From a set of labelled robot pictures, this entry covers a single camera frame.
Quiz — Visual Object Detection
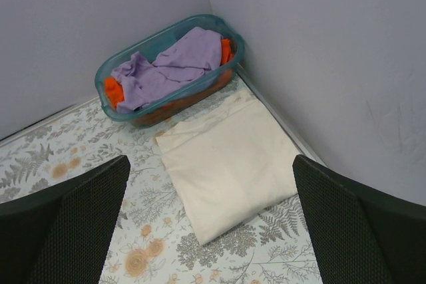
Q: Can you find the cream white t shirt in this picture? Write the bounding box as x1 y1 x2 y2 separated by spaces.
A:
156 89 299 245

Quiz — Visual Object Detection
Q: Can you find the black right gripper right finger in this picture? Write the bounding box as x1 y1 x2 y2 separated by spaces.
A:
292 155 425 283

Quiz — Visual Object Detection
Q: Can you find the orange garment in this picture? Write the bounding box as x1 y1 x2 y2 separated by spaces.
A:
104 39 234 110

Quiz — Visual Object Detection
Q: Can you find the teal plastic laundry basket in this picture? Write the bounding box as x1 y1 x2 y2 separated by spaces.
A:
95 15 244 128

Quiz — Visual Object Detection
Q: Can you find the lavender purple t shirt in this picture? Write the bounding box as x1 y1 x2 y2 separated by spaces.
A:
111 27 222 114

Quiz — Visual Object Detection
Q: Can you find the floral patterned table mat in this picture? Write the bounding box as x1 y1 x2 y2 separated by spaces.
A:
1 77 321 283

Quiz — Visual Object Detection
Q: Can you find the aluminium frame rail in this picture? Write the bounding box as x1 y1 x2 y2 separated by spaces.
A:
236 65 327 166

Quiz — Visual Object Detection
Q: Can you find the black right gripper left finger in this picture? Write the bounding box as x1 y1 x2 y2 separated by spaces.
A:
1 155 130 283

